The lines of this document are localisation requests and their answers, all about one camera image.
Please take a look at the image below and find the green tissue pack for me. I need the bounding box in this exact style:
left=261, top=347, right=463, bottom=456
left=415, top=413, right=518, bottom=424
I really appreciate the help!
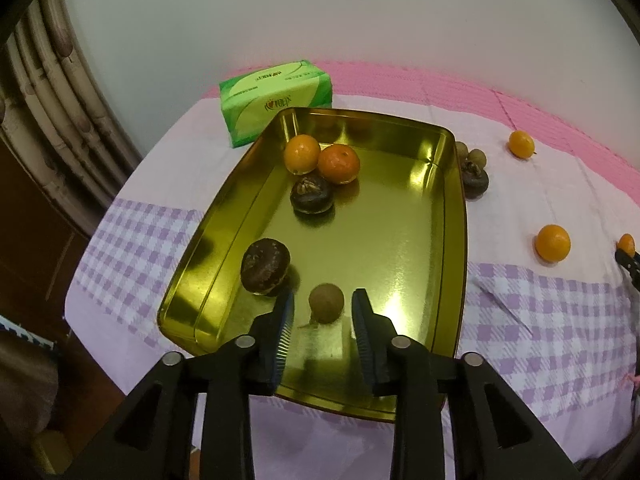
left=218, top=59, right=333, bottom=149

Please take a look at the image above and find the gold rectangular tin box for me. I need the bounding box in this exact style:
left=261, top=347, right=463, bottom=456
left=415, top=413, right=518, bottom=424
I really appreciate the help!
left=156, top=106, right=468, bottom=423

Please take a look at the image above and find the white blue patterned cloth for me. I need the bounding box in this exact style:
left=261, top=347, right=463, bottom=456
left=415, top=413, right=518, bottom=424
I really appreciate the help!
left=0, top=315, right=56, bottom=351

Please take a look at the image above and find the yellow-orange orange with stem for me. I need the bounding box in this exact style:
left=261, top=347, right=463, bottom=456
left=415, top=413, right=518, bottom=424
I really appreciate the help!
left=508, top=130, right=536, bottom=159

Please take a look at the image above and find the beige patterned curtain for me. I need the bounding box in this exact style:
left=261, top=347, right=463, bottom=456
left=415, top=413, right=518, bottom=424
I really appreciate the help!
left=0, top=0, right=143, bottom=236

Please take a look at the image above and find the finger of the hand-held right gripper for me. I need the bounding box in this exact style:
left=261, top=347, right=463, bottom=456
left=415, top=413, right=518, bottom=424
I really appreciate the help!
left=614, top=249, right=640, bottom=293

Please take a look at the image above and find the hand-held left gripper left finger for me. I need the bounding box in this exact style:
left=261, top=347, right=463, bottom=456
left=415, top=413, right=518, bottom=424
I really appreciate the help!
left=85, top=290, right=296, bottom=480

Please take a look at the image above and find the small brown longan with stem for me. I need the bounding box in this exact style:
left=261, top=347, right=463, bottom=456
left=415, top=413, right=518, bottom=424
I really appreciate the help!
left=308, top=283, right=345, bottom=325

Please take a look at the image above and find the dark brown round fruit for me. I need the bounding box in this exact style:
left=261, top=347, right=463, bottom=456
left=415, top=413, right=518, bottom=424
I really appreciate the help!
left=240, top=238, right=291, bottom=295
left=459, top=159, right=490, bottom=200
left=290, top=175, right=335, bottom=216

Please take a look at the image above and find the pink ribbed mat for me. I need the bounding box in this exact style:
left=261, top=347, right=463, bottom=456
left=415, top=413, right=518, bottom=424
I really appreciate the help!
left=235, top=59, right=640, bottom=201

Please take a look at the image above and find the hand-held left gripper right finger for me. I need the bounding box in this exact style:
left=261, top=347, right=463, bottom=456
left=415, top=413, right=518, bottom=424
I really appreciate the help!
left=350, top=287, right=583, bottom=480

